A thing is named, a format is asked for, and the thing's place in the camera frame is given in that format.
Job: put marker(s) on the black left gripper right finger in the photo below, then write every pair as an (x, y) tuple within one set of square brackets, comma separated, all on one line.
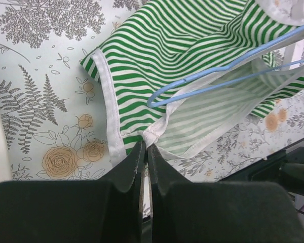
[(223, 211)]

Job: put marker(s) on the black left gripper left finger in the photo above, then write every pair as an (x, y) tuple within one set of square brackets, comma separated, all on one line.
[(108, 209)]

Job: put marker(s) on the blue wire hanger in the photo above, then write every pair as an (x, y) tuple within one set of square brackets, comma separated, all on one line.
[(217, 70)]

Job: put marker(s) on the green white striped tank top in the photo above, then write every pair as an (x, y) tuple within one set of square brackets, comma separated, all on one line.
[(165, 41)]

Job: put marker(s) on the floral patterned table mat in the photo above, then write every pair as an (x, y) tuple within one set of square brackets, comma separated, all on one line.
[(53, 112)]

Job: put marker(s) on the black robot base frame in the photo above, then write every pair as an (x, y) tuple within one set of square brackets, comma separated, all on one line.
[(285, 167)]

